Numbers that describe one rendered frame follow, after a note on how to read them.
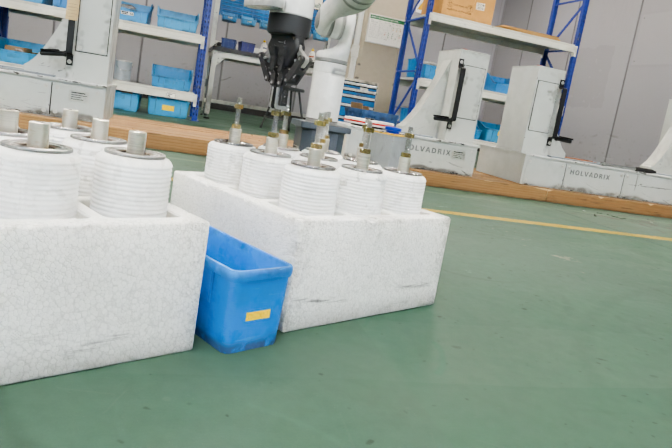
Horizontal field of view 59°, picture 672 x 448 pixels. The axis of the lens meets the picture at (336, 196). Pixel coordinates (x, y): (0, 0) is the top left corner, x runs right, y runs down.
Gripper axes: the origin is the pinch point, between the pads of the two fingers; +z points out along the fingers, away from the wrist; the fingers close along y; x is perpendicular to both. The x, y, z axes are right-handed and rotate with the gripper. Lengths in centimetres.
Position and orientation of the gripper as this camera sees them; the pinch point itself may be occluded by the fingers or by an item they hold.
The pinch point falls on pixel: (278, 98)
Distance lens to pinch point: 106.3
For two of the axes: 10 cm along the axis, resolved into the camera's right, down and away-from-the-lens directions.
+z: -1.6, 9.8, 1.5
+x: -7.2, -0.1, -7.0
